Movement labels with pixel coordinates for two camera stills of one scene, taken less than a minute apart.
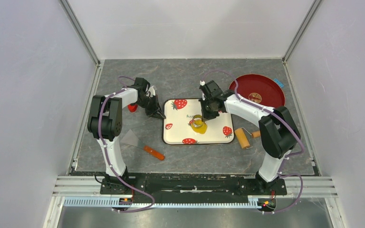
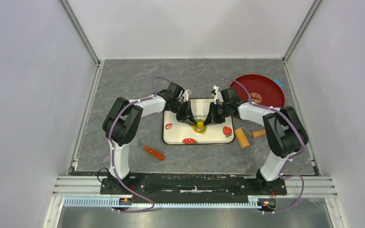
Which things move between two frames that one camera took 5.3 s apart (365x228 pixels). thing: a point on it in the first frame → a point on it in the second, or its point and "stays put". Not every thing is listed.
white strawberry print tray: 177,128 stays put
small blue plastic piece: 280,83 stays put
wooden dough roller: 244,138 stays put
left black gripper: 156,111 → 187,117
